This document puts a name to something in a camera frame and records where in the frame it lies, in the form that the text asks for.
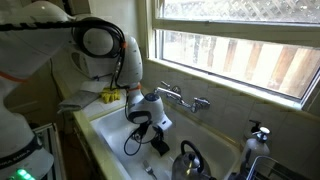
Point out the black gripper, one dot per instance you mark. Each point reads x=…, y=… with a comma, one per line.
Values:
x=149, y=131

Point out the black yellow sponge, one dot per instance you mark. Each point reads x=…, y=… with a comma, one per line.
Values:
x=160, y=146

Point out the chrome wall tap faucet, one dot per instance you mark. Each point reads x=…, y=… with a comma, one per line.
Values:
x=174, y=92

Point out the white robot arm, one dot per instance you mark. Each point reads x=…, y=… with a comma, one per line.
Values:
x=31, y=36

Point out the metal spoon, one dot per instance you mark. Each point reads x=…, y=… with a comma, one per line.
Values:
x=149, y=169

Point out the white kitchen sink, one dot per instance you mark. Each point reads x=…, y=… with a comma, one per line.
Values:
x=113, y=130

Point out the grey folded cloth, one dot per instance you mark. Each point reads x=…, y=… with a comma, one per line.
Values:
x=77, y=101

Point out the white countertop appliance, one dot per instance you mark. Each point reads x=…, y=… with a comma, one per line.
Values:
x=92, y=67

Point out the white soap pump bottle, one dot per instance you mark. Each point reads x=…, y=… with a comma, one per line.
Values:
x=255, y=146

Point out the dish drying rack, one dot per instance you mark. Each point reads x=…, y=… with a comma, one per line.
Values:
x=265, y=168

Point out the white upper cabinet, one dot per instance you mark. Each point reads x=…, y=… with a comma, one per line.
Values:
x=120, y=12

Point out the steel kettle black handle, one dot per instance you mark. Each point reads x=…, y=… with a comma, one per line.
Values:
x=190, y=164

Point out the window with white frame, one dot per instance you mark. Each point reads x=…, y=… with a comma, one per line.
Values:
x=270, y=47

